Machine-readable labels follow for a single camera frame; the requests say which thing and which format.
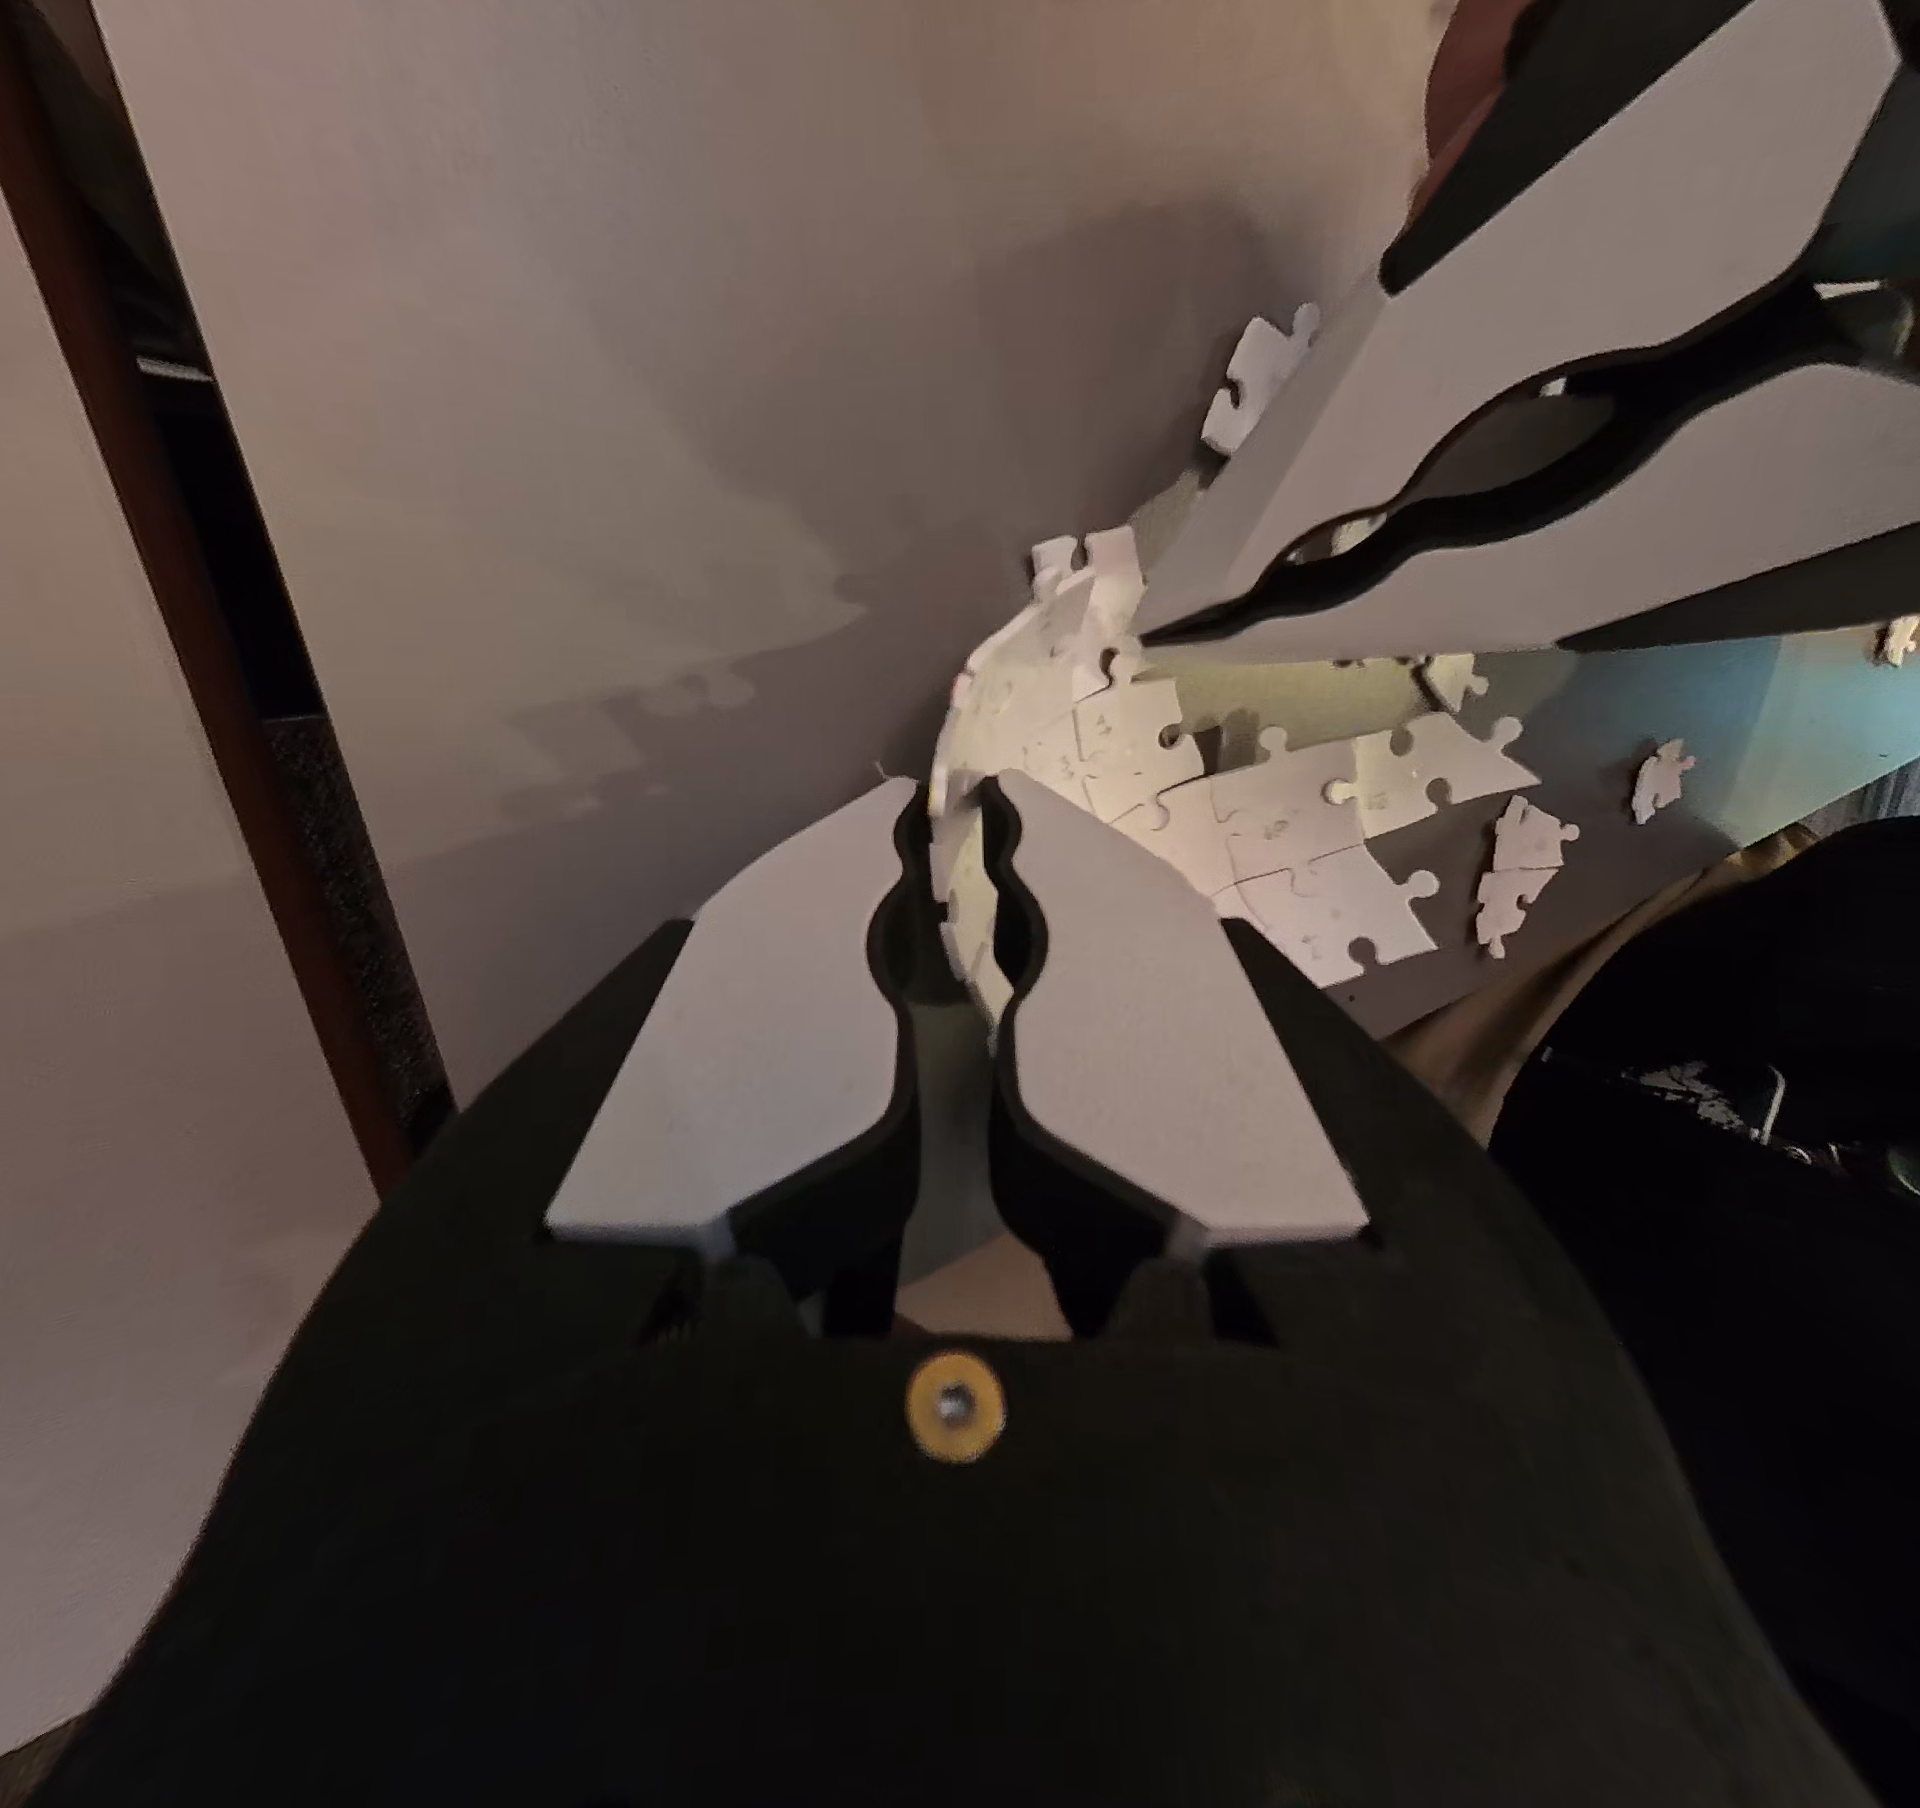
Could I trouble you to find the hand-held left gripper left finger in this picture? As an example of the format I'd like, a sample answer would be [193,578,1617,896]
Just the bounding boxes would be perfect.
[543,776,923,1269]

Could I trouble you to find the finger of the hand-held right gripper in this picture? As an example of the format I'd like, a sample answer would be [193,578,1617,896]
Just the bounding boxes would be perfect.
[1145,0,1904,628]
[1181,365,1920,667]

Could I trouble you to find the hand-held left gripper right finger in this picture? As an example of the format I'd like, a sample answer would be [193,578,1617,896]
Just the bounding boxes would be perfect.
[978,770,1369,1263]

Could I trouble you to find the partly built white puzzle ball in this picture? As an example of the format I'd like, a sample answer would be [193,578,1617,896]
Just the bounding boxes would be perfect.
[921,525,1539,1058]

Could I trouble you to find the white puzzle pieces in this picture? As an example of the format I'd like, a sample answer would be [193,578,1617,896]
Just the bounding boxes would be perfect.
[1200,304,1920,963]

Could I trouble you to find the person's tan trouser leg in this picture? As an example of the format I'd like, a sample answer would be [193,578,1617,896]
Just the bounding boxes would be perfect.
[1385,819,1839,1158]

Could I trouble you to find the wooden-edged white table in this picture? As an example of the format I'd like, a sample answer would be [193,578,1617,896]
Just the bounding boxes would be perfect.
[0,0,459,1751]

